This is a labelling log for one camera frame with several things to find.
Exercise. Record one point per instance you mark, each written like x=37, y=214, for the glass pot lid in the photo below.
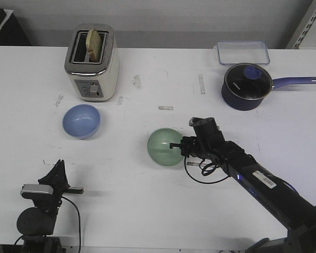
x=248, y=81

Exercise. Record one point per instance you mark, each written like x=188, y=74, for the green bowl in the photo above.
x=158, y=147

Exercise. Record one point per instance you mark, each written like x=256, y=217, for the cream two-slot toaster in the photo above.
x=93, y=81

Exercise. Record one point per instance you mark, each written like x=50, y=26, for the clear plastic food container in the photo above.
x=235, y=52

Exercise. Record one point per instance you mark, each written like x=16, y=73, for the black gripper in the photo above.
x=47, y=199
x=204, y=145

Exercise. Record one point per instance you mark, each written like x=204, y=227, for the blue bowl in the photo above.
x=81, y=121

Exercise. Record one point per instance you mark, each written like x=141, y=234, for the slice of toast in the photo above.
x=93, y=45

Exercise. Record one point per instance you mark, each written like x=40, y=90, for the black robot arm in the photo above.
x=36, y=224
x=277, y=196

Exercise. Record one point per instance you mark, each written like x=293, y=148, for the white metal shelf upright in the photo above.
x=304, y=37

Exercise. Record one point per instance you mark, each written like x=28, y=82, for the dark blue saucepan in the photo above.
x=246, y=105

